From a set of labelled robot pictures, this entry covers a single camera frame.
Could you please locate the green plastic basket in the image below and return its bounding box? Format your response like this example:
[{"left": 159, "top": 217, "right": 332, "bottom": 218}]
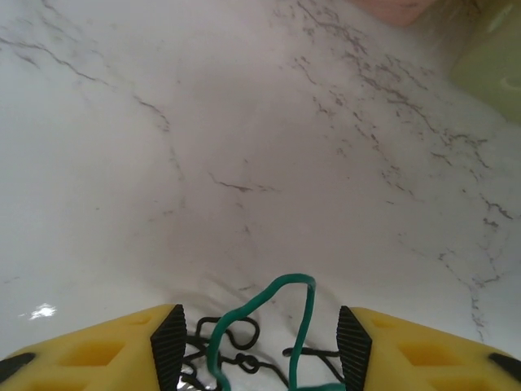
[{"left": 447, "top": 0, "right": 521, "bottom": 123}]

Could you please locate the pink plastic basket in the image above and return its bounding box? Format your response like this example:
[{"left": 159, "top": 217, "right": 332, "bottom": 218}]
[{"left": 349, "top": 0, "right": 443, "bottom": 29}]

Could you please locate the green thin wire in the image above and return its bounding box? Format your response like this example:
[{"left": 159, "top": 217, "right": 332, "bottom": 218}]
[{"left": 204, "top": 274, "right": 347, "bottom": 391}]

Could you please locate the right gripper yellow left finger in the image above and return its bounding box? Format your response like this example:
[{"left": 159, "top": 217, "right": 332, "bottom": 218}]
[{"left": 0, "top": 303, "right": 188, "bottom": 391}]

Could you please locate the black thin wire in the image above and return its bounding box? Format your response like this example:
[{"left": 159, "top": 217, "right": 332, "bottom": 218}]
[
  {"left": 185, "top": 315, "right": 286, "bottom": 391},
  {"left": 282, "top": 345, "right": 345, "bottom": 386}
]

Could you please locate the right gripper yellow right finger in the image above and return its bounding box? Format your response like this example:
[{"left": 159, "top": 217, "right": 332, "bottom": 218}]
[{"left": 335, "top": 305, "right": 521, "bottom": 391}]

